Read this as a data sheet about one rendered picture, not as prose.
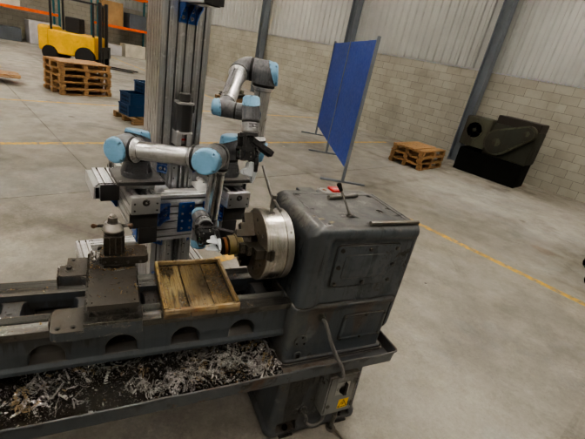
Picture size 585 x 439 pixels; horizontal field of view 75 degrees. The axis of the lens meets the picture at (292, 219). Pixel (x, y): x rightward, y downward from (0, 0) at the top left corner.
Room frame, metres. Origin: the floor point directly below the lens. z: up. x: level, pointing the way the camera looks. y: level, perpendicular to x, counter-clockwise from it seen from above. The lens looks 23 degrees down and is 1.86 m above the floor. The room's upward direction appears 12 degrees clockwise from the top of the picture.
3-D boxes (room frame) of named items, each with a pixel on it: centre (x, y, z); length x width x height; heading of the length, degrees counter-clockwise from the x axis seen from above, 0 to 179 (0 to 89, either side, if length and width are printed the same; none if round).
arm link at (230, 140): (2.10, 0.43, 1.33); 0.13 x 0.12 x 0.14; 94
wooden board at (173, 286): (1.36, 0.35, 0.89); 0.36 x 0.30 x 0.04; 29
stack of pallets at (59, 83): (9.40, 5.82, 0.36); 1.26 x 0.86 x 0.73; 148
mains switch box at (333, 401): (1.46, -0.38, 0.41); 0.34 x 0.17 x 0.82; 119
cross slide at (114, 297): (1.22, 0.64, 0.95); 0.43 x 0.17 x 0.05; 29
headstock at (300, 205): (1.71, -0.24, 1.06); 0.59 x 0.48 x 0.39; 119
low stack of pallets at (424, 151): (9.36, -2.66, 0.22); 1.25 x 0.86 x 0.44; 139
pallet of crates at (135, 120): (8.04, 3.42, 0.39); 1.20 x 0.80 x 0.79; 145
